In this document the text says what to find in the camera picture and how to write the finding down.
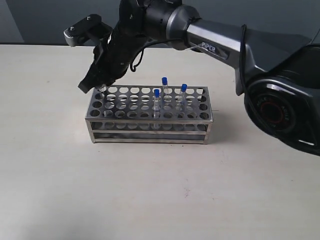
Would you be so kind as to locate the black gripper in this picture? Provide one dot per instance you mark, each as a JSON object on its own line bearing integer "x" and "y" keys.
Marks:
{"x": 112, "y": 58}

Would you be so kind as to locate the blue-capped tube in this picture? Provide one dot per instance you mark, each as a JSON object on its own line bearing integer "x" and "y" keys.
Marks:
{"x": 105, "y": 102}
{"x": 156, "y": 104}
{"x": 181, "y": 97}
{"x": 166, "y": 98}

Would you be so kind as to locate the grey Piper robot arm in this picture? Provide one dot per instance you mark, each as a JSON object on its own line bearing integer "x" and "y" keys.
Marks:
{"x": 278, "y": 74}

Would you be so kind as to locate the stainless steel test tube rack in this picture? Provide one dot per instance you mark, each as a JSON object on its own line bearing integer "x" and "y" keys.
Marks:
{"x": 133, "y": 122}

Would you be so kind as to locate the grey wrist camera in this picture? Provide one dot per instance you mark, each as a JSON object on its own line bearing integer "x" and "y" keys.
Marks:
{"x": 89, "y": 28}

